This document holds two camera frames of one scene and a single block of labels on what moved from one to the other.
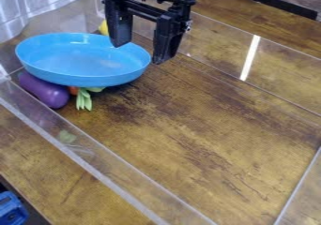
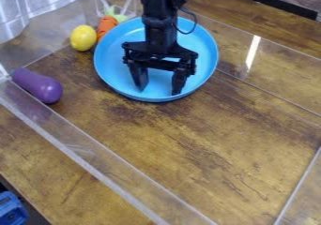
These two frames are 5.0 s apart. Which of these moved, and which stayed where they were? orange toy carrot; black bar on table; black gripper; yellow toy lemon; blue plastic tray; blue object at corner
Moved: blue plastic tray; yellow toy lemon; orange toy carrot; black gripper
Stayed: black bar on table; blue object at corner
